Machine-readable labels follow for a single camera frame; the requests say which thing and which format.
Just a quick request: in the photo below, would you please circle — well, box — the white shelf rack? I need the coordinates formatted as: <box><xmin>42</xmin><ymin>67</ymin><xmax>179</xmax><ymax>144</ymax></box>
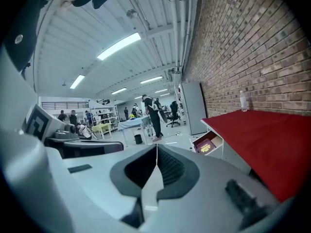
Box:
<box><xmin>173</xmin><ymin>82</ymin><xmax>188</xmax><ymax>127</ymax></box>
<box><xmin>89</xmin><ymin>105</ymin><xmax>120</xmax><ymax>131</ymax></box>

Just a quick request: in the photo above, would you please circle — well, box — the white pipe run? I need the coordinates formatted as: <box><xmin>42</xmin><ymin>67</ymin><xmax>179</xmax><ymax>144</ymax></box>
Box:
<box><xmin>167</xmin><ymin>0</ymin><xmax>195</xmax><ymax>82</ymax></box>

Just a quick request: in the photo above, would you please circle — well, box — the black office chair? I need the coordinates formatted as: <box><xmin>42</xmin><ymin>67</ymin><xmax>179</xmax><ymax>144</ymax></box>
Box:
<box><xmin>167</xmin><ymin>100</ymin><xmax>181</xmax><ymax>128</ymax></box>

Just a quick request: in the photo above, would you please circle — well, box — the blue-cloth covered table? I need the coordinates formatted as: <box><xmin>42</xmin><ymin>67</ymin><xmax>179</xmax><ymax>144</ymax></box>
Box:
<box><xmin>117</xmin><ymin>115</ymin><xmax>153</xmax><ymax>148</ymax></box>

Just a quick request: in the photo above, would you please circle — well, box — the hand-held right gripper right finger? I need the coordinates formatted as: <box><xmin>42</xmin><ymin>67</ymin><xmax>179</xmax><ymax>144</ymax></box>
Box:
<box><xmin>145</xmin><ymin>144</ymin><xmax>279</xmax><ymax>233</ymax></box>

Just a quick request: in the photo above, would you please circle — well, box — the white cabinet with red top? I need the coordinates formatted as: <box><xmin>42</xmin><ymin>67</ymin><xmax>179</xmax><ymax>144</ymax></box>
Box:
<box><xmin>200</xmin><ymin>109</ymin><xmax>311</xmax><ymax>203</ymax></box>

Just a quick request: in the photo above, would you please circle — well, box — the clear plastic water bottle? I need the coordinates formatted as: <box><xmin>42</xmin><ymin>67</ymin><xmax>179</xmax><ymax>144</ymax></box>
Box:
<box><xmin>239</xmin><ymin>90</ymin><xmax>248</xmax><ymax>113</ymax></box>

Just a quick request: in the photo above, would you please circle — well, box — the person's black shirt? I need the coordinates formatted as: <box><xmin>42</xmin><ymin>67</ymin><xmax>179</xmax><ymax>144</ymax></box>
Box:
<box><xmin>1</xmin><ymin>0</ymin><xmax>58</xmax><ymax>80</ymax></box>

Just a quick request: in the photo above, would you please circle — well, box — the white top drawer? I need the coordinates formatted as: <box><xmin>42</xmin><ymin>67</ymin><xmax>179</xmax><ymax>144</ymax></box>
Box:
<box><xmin>191</xmin><ymin>130</ymin><xmax>224</xmax><ymax>156</ymax></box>

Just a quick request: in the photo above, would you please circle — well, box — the maroon gold-print book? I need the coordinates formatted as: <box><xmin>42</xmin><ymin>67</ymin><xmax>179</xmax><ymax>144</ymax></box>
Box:
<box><xmin>195</xmin><ymin>137</ymin><xmax>218</xmax><ymax>155</ymax></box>

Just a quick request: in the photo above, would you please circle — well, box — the black metal railing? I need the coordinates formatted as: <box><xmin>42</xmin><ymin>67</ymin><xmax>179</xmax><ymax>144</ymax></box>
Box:
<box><xmin>41</xmin><ymin>101</ymin><xmax>89</xmax><ymax>110</ymax></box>

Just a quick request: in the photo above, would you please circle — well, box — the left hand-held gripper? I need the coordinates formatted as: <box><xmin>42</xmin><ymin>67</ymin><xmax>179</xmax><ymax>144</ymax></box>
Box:
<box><xmin>21</xmin><ymin>103</ymin><xmax>124</xmax><ymax>160</ymax></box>

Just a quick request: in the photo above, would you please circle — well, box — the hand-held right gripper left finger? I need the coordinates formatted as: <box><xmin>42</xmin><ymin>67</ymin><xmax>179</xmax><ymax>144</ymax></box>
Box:
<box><xmin>63</xmin><ymin>144</ymin><xmax>158</xmax><ymax>233</ymax></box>

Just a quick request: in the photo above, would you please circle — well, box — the yellow table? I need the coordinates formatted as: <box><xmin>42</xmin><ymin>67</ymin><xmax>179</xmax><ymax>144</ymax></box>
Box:
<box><xmin>91</xmin><ymin>123</ymin><xmax>113</xmax><ymax>140</ymax></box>

